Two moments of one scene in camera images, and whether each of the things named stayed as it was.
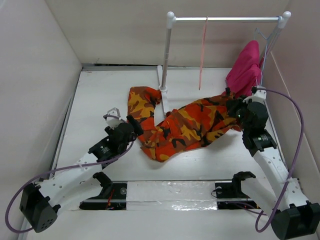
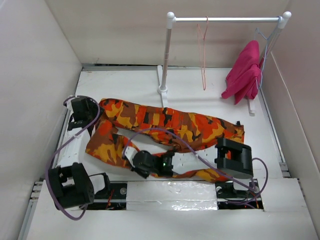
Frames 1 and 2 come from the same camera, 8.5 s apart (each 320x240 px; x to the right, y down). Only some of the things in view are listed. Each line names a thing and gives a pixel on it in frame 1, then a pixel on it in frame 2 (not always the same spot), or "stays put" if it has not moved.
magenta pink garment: (245, 72) stays put
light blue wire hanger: (264, 55) stays put
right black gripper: (233, 104) to (137, 168)
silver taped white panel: (173, 195) stays put
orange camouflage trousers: (193, 124) to (182, 129)
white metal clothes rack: (171, 18) stays put
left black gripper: (136, 126) to (93, 107)
